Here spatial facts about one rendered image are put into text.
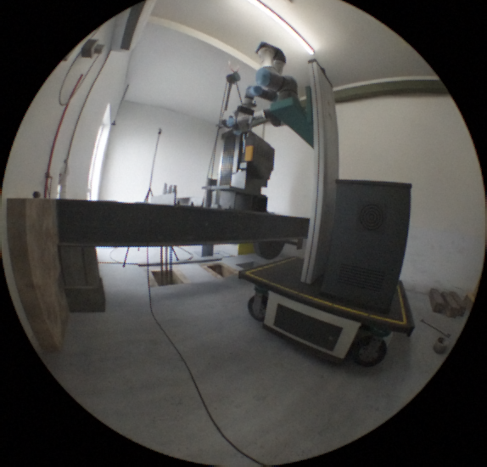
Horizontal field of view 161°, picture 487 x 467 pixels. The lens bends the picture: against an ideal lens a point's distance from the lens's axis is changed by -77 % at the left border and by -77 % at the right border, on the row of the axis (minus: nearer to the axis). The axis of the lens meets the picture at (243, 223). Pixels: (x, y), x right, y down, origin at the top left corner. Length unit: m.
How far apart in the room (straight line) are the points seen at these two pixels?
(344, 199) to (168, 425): 1.05
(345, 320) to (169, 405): 0.73
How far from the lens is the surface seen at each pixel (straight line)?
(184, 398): 0.75
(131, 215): 1.08
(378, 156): 2.51
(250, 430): 0.70
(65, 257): 1.14
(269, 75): 1.09
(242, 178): 1.92
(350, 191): 0.76
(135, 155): 3.94
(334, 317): 0.77
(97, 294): 1.16
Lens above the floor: 0.66
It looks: 4 degrees down
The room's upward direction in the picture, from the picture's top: 6 degrees clockwise
